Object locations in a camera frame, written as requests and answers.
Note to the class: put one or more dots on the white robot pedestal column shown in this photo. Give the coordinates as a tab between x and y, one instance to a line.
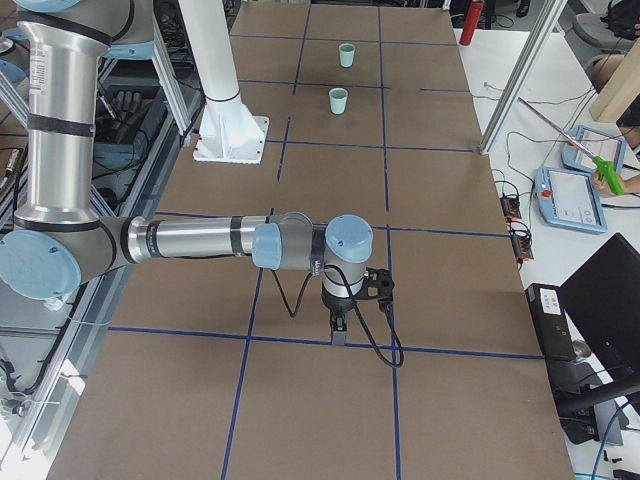
228	132

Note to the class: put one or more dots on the far blue teach pendant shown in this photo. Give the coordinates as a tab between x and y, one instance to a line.
607	146

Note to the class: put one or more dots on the orange black power strip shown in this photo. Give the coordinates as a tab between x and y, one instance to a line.
511	208

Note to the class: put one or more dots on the mint green cup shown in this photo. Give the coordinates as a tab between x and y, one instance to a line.
338	98
346	54

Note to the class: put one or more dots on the near blue teach pendant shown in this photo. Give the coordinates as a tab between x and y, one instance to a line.
566	199

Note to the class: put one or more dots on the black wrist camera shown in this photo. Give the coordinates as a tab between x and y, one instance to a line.
377	285

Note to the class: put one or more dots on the blue teach pendant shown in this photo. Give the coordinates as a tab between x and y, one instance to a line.
607	146
566	199

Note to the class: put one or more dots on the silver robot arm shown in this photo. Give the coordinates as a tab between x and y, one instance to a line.
59	243

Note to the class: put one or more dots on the black monitor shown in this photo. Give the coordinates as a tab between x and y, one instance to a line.
602	300

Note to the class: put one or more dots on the green handled reacher grabber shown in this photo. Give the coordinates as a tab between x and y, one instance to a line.
605	168

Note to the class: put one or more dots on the black computer box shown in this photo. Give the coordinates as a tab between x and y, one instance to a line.
550	322

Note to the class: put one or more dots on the red cylindrical bottle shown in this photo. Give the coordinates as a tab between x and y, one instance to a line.
472	19

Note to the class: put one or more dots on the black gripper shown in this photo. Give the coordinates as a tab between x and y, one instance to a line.
335	307

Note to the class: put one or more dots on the brown paper table cover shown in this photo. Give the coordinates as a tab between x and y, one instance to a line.
203	374

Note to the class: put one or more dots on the aluminium frame post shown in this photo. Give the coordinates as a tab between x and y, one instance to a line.
532	48

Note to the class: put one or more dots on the person hand on grabber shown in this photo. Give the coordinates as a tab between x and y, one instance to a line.
602	185

